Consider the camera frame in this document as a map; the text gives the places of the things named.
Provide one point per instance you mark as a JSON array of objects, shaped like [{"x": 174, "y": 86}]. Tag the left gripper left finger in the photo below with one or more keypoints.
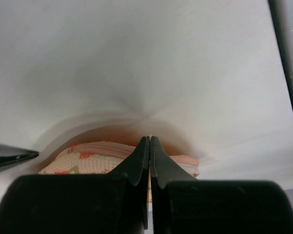
[{"x": 112, "y": 203}]

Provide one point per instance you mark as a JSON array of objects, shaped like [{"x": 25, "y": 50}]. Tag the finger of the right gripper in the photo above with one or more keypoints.
[{"x": 11, "y": 156}]

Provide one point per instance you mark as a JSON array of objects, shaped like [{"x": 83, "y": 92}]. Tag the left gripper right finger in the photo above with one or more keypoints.
[{"x": 182, "y": 204}]

